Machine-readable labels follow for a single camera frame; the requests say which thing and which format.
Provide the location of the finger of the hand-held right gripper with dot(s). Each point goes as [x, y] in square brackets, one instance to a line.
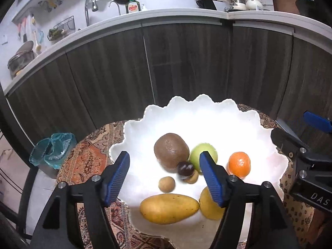
[317, 120]
[284, 138]

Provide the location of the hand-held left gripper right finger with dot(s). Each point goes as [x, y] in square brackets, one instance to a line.
[214, 184]

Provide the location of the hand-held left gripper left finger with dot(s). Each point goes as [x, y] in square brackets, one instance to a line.
[116, 179]

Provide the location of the small brown round fruit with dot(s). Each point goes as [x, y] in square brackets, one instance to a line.
[167, 184]
[194, 179]

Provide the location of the orange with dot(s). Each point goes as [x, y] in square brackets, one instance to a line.
[240, 164]

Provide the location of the dark purple plum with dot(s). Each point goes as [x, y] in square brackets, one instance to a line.
[184, 170]

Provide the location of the green apple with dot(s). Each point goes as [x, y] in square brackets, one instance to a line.
[207, 147]

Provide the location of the white scalloped bowl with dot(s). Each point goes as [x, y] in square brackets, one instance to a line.
[145, 140]

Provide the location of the yellow mango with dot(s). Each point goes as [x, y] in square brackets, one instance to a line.
[168, 208]

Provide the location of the person's right forearm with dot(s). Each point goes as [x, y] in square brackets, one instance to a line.
[319, 233]

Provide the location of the yellow lemon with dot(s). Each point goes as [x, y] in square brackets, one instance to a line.
[206, 207]

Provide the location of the patterned orange tablecloth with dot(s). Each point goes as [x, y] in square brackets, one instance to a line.
[88, 155]

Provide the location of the brown kiwi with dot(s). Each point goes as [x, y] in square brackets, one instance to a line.
[171, 149]

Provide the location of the trash bin with teal bag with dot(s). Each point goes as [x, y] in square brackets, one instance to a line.
[51, 153]

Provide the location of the dark wood kitchen cabinets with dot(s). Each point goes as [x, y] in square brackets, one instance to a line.
[116, 70]

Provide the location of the black pan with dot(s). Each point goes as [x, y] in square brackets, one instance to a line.
[308, 7]

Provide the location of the white kettle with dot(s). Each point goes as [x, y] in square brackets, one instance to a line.
[237, 5]

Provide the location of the yellow dish brush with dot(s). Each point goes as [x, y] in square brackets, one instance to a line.
[38, 48]

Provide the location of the grey pot with lid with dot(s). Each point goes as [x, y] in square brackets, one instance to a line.
[20, 59]

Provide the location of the hanging red utensils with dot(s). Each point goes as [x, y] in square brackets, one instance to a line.
[24, 36]

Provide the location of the chrome kitchen faucet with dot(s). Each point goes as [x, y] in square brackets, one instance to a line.
[87, 10]

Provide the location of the green dish soap bottle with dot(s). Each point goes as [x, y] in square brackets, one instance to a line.
[132, 7]

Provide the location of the small chrome tap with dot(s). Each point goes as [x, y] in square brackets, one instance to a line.
[118, 6]

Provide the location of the white wall outlet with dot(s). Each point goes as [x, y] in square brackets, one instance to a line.
[4, 39]

